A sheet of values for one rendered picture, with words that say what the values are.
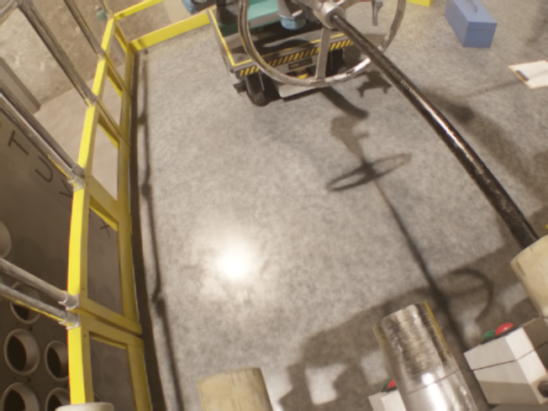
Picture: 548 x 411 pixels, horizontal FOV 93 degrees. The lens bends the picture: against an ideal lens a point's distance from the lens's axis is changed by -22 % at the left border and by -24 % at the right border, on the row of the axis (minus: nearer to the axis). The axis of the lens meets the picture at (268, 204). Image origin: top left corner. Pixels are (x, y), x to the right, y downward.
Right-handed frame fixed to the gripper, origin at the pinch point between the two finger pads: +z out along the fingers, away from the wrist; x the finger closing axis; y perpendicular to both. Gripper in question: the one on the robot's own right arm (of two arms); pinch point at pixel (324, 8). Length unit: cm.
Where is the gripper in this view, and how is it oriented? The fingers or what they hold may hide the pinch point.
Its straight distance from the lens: 76.2
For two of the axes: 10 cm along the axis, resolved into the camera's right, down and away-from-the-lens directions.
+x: -4.6, -4.1, -7.9
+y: -8.5, 4.8, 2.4
